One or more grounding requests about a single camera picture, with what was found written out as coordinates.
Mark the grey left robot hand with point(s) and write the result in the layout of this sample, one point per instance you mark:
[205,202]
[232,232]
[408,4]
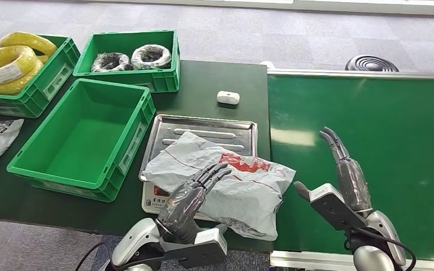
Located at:
[181,205]

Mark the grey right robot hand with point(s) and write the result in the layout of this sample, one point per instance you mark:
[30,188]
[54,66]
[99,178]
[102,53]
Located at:
[353,183]

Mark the grey package with red print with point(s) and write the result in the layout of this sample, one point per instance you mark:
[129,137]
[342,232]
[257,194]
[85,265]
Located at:
[239,194]

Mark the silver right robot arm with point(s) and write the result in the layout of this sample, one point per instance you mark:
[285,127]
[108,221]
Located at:
[370,258]

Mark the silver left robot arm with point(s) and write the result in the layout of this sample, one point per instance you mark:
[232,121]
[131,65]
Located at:
[138,239]

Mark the green conveyor belt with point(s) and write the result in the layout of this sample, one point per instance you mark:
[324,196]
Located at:
[389,131]

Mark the electronic scale with steel tray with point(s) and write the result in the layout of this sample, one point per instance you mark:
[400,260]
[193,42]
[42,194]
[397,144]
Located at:
[202,125]

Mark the large empty green crate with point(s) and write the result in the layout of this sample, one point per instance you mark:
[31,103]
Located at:
[86,142]

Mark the small white plastic device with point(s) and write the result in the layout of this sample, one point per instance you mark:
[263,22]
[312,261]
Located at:
[228,97]

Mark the black ribbed round object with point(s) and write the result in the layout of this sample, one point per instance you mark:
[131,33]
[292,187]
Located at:
[370,64]

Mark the green crate with black coils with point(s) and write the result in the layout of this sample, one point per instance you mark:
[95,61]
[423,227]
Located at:
[127,42]

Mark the green crate with yellow coils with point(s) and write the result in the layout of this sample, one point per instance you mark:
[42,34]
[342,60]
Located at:
[48,81]

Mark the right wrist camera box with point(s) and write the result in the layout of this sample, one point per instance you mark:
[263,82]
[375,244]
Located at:
[335,209]

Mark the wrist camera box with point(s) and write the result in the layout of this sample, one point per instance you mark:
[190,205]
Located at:
[202,252]
[335,209]

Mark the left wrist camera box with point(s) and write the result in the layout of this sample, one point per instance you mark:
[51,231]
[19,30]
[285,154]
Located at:
[202,252]

